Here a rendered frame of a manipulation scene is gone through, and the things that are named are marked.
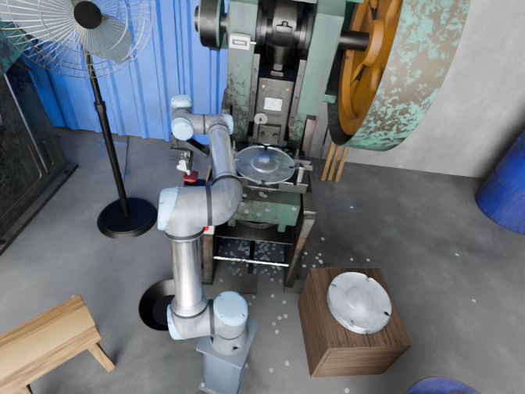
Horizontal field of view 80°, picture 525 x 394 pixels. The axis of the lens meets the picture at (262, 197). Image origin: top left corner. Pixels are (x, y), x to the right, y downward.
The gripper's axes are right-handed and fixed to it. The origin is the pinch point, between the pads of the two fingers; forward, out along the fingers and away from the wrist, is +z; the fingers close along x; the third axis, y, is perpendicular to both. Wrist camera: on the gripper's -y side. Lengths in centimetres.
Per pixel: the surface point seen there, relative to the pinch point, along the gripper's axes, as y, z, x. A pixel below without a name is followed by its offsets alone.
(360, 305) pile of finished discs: -84, 37, 35
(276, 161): -38.4, -2.7, -12.8
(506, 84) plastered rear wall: -216, -13, -138
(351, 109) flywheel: -69, -28, -24
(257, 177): -30.2, -2.1, 0.8
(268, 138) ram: -33.0, -15.3, -11.5
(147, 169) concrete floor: 58, 76, -92
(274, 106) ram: -33.8, -29.5, -14.4
